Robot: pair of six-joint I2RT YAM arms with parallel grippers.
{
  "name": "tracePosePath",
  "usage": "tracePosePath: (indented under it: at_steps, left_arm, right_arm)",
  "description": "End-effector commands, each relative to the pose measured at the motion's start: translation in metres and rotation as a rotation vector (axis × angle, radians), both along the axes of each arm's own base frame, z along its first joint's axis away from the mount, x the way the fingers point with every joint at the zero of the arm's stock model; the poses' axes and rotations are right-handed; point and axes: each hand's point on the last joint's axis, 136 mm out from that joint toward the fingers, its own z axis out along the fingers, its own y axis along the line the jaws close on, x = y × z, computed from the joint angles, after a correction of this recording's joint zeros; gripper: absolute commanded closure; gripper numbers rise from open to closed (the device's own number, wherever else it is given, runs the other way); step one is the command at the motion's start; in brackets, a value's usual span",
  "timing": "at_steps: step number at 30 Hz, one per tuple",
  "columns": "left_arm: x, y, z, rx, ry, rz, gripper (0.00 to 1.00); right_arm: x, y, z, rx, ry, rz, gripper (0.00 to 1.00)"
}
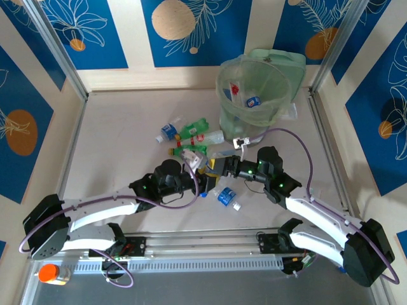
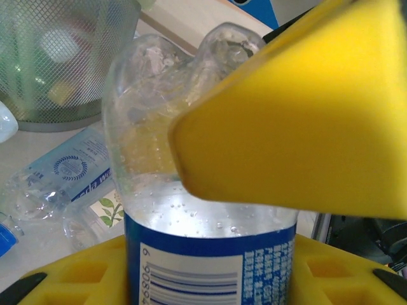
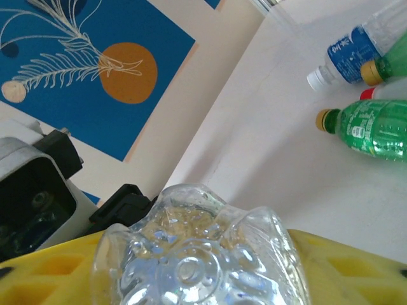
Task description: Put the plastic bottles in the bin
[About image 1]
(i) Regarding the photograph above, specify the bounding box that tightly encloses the blue label bottle white cap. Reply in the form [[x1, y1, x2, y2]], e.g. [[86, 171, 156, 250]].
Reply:
[[155, 116, 185, 144], [211, 186, 242, 211]]

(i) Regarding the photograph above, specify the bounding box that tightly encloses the green soda bottle yellow cap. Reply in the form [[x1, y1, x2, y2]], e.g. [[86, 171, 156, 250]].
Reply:
[[174, 117, 211, 140], [167, 144, 209, 159]]

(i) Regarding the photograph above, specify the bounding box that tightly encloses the clear bottle blue red label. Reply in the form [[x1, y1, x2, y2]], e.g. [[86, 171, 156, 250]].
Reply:
[[243, 93, 263, 109]]

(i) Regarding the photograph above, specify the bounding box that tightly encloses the mesh waste bin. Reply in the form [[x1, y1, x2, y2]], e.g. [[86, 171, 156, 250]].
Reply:
[[215, 53, 293, 147]]

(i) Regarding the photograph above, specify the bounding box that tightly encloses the light green zip pouch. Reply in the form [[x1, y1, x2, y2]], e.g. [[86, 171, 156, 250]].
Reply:
[[251, 48, 308, 96]]

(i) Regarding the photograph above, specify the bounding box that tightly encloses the orange lid jar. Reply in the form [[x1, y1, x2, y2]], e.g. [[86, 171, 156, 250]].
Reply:
[[38, 263, 72, 286]]

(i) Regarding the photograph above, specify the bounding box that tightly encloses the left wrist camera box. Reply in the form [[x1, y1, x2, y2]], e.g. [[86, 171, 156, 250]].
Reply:
[[181, 149, 208, 170]]

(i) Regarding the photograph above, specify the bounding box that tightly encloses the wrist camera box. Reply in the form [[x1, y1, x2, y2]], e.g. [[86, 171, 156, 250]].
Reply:
[[233, 137, 252, 163], [181, 149, 208, 170]]

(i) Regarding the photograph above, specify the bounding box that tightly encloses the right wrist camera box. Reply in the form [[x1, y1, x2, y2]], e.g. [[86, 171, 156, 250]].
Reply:
[[233, 137, 252, 163]]

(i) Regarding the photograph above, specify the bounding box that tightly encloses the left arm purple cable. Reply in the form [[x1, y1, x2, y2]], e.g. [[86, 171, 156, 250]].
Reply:
[[18, 160, 200, 288]]

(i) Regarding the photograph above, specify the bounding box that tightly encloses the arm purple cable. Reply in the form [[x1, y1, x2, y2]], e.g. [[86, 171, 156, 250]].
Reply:
[[249, 128, 400, 285], [18, 160, 200, 288]]

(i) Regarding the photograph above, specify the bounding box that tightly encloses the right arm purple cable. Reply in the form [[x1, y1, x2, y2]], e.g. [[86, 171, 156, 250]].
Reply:
[[249, 128, 400, 285]]

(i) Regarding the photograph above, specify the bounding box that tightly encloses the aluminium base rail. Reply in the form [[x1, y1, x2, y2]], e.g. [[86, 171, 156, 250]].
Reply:
[[30, 229, 378, 259]]

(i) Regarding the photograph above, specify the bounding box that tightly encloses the aluminium side rail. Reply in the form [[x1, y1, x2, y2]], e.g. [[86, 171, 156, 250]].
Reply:
[[307, 90, 359, 229], [46, 95, 90, 236]]

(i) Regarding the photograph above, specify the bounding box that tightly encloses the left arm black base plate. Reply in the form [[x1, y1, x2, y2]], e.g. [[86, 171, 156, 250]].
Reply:
[[88, 236, 147, 258]]

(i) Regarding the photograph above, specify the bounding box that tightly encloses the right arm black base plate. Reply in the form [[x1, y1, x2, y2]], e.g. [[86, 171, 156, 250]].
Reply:
[[256, 233, 319, 255]]

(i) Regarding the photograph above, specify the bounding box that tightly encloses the white slotted cable duct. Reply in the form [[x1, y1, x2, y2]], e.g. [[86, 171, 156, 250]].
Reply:
[[72, 257, 284, 274]]

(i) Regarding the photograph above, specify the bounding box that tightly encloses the aluminium frame post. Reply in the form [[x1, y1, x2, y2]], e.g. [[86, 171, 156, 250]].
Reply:
[[24, 0, 89, 101], [311, 0, 371, 93]]

